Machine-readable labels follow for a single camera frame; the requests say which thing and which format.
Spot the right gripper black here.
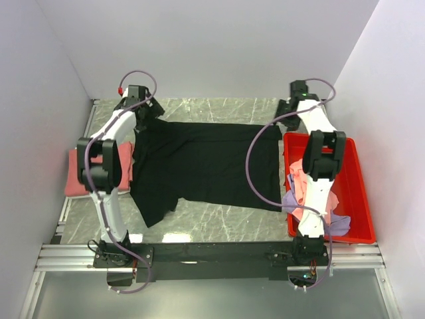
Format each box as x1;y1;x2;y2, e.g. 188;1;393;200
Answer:
272;100;301;132

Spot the black t-shirt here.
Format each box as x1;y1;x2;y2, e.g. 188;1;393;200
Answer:
130;119;282;227

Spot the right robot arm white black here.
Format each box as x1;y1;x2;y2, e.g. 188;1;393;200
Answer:
276;80;346;265

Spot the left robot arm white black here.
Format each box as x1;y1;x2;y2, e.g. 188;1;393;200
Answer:
76;85;164;267

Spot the pink garment in bin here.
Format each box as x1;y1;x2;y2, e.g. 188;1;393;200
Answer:
287;159;339;225

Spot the folded red t-shirt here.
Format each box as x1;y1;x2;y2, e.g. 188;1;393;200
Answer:
64;142;134;197

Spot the lavender garment in bin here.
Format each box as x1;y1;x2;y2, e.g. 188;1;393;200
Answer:
282;179;351;236

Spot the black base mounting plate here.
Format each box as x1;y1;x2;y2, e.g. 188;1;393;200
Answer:
93;240;329;282

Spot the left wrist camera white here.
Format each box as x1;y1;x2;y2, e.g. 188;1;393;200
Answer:
118;87;129;98

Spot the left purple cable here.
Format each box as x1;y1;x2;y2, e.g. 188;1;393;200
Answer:
82;70;157;295

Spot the aluminium frame rail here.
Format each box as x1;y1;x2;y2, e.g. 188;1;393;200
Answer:
34;243;384;272

